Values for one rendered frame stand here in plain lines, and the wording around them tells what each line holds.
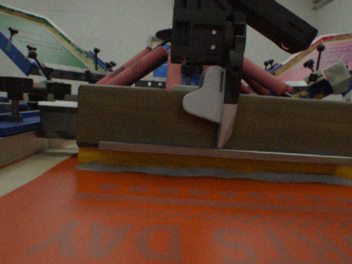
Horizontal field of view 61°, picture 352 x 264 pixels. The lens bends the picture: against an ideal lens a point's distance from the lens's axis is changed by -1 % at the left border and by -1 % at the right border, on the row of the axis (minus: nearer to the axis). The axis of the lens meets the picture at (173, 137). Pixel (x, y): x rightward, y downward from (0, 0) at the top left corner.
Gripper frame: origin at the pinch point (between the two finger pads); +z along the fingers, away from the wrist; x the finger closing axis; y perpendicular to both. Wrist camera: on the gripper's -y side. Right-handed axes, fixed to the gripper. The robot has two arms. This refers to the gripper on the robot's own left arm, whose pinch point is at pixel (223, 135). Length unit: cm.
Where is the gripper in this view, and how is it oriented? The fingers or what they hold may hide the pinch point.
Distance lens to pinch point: 37.6
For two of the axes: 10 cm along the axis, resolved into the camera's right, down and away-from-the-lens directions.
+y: -10.0, -0.7, -0.2
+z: -0.7, 9.9, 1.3
